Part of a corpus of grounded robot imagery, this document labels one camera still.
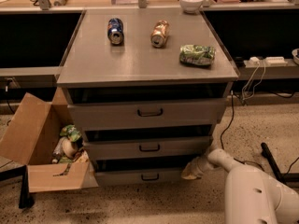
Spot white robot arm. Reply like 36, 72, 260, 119
181, 148, 299, 224

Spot white round object in box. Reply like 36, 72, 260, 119
63, 139, 78, 159

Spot grey bottom drawer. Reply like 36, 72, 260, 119
94, 154, 196, 186

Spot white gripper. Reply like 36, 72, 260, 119
181, 156, 214, 180

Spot brown cardboard box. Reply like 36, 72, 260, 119
0, 89, 97, 193

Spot white bowl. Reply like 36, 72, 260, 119
179, 0, 204, 13

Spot green snack bag in box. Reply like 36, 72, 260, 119
60, 124, 81, 142

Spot black stand leg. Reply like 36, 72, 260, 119
0, 165, 35, 209
261, 143, 299, 187

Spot orange soda can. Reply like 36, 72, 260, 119
150, 21, 169, 48

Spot green chip bag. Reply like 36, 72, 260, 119
179, 45, 216, 66

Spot grey top drawer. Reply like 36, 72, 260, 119
68, 98, 225, 131

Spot grey middle drawer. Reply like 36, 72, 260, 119
83, 136, 212, 161

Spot grey drawer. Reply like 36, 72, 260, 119
94, 154, 196, 186
83, 136, 212, 161
68, 98, 225, 131

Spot black stand leg right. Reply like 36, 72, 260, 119
261, 143, 299, 187

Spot blue soda can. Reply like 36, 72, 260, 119
107, 18, 124, 45

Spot white cables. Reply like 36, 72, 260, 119
241, 59, 268, 102

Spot white power strip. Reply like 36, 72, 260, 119
248, 57, 288, 67

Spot black stand leg left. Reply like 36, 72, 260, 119
0, 165, 35, 209

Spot grey drawer cabinet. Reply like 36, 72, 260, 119
56, 7, 240, 173

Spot black power cable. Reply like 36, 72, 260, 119
220, 91, 299, 175

